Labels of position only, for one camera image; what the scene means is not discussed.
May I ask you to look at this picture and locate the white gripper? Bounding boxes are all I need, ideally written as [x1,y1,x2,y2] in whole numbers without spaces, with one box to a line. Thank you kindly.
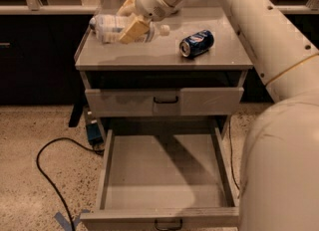
[117,0,182,44]

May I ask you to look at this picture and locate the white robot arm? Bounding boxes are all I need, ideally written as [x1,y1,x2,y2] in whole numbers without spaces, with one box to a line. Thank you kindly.
[119,0,319,231]

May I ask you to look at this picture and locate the closed grey top drawer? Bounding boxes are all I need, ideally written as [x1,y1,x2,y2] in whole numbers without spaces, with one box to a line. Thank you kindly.
[86,88,243,117]

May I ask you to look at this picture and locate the grey metal drawer cabinet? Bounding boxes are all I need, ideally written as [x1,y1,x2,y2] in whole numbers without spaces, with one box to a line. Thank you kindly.
[76,0,252,231]

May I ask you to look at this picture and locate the open grey middle drawer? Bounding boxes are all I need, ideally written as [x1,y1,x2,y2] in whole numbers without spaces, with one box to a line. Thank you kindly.
[81,128,239,231]

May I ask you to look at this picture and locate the long beige back counter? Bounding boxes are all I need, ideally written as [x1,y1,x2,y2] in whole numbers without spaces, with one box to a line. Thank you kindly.
[0,0,319,15]

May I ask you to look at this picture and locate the blue Pepsi soda can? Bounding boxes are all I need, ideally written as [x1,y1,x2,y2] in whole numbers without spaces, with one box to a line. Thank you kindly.
[179,30,214,58]

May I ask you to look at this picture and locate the blue power adapter box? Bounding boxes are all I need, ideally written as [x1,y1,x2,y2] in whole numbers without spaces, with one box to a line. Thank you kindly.
[86,122,103,145]

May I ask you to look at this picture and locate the dark lower wall cabinets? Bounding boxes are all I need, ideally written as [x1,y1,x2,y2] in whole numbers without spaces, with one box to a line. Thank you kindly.
[0,13,319,106]

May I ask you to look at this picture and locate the black floor cable left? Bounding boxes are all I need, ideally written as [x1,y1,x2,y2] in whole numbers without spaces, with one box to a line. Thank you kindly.
[36,136,106,231]

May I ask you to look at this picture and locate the black floor cable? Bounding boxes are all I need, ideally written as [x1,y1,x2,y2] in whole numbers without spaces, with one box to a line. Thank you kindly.
[227,116,241,191]
[36,136,106,231]

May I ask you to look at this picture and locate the black floor cable right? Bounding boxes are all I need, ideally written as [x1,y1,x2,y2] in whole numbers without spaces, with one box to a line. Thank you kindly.
[227,116,241,191]

